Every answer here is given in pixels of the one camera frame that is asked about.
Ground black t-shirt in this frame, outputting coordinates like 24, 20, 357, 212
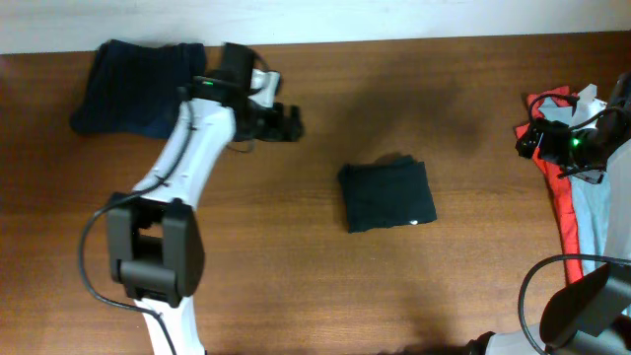
337, 155, 438, 234

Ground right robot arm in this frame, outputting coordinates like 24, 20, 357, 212
458, 73, 630, 355

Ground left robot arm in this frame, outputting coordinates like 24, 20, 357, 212
102, 43, 305, 354

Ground red garment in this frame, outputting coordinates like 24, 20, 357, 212
515, 86, 584, 284

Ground light blue garment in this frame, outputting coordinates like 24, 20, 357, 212
539, 98, 630, 278

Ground folded navy blue garment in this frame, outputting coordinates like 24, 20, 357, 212
69, 39, 207, 139

